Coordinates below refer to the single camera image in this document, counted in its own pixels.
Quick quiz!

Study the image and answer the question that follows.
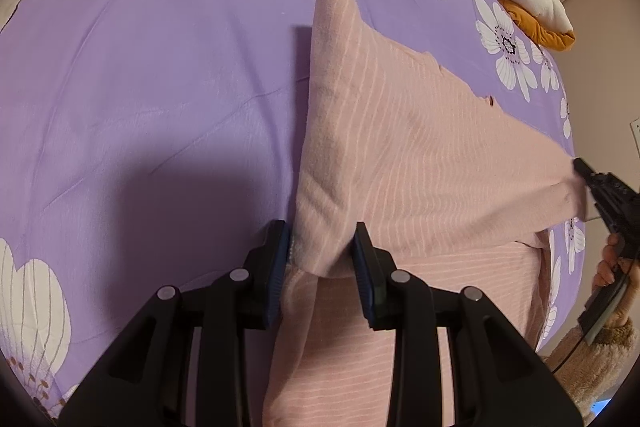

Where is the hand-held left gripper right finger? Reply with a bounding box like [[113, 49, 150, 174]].
[[350, 222, 583, 427]]

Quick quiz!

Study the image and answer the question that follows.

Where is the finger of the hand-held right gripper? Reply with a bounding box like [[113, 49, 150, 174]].
[[572, 157, 640, 258]]

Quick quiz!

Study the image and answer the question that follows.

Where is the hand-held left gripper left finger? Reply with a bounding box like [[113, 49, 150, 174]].
[[57, 219, 292, 427]]

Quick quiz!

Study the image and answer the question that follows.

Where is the pink sweater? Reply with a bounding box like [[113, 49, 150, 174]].
[[262, 0, 591, 427]]

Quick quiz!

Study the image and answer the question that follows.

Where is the person's right hand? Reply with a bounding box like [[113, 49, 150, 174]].
[[592, 232, 628, 288]]

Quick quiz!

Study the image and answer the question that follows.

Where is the purple floral blanket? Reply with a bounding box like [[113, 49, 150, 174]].
[[0, 0, 588, 423]]

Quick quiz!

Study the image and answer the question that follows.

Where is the black cable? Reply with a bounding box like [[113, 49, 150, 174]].
[[547, 329, 588, 375]]

